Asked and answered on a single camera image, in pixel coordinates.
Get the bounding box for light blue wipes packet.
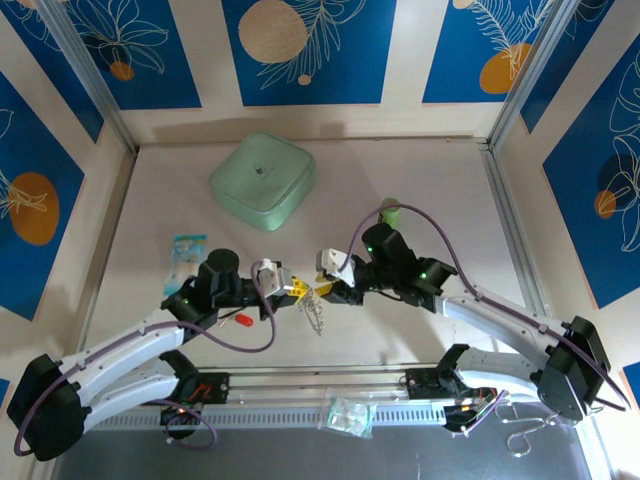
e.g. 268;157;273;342
166;233;209;297

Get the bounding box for small green bottle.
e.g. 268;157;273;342
380;197;404;229

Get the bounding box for pale green square case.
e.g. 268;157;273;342
208;131;318;232

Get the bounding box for clear plastic bag white pieces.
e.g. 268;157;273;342
319;387;379;442

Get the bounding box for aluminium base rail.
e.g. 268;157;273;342
99;364;601;432

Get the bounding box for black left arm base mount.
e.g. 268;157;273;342
158;372;232;427

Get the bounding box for aluminium table side rail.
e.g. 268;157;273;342
480;145;547;307
79;148;139;341

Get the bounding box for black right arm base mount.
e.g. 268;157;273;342
404;367;501;434

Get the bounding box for short purple cable loop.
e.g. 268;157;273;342
163;396;222;450

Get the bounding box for thin white wire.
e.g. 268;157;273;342
494;398;602;459

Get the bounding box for aluminium frame post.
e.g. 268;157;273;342
35;0;140;155
486;0;585;151

